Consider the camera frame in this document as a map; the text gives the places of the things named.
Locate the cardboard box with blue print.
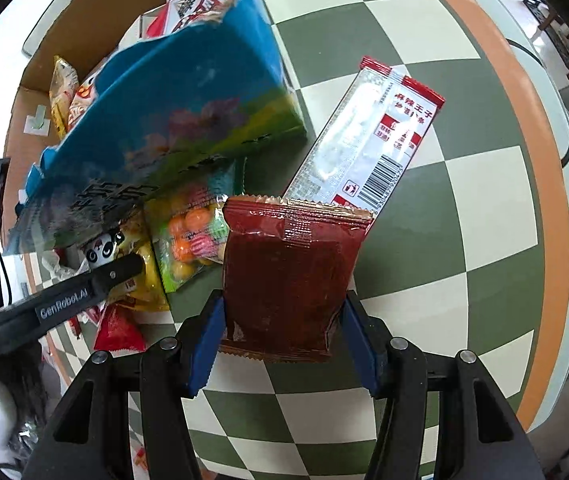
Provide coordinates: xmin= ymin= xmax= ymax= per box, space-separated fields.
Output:
xmin=2 ymin=0 xmax=310 ymax=256

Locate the long red white snack packet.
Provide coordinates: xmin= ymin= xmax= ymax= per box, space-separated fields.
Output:
xmin=283 ymin=56 xmax=447 ymax=221

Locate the green candy ball packet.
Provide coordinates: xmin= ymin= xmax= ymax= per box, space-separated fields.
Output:
xmin=144 ymin=157 xmax=248 ymax=293

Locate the small red snack packet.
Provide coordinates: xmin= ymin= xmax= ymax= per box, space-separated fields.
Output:
xmin=93 ymin=305 xmax=146 ymax=353

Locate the yellow snack packet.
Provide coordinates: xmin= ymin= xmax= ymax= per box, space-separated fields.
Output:
xmin=49 ymin=56 xmax=82 ymax=138

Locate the panda print snack packet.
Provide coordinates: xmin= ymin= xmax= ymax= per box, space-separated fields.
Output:
xmin=39 ymin=215 xmax=170 ymax=313

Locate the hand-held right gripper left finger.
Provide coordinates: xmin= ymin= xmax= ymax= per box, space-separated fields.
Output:
xmin=24 ymin=290 xmax=228 ymax=480

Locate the dark red snack packet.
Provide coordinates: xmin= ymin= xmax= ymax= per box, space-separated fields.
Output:
xmin=218 ymin=196 xmax=374 ymax=364

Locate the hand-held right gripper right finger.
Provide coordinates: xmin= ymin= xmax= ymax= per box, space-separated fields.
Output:
xmin=342 ymin=290 xmax=545 ymax=480

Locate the white orange snack packet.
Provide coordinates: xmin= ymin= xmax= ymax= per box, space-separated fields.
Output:
xmin=67 ymin=72 xmax=110 ymax=131

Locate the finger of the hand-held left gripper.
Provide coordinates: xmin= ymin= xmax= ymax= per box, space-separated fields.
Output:
xmin=0 ymin=255 xmax=146 ymax=357

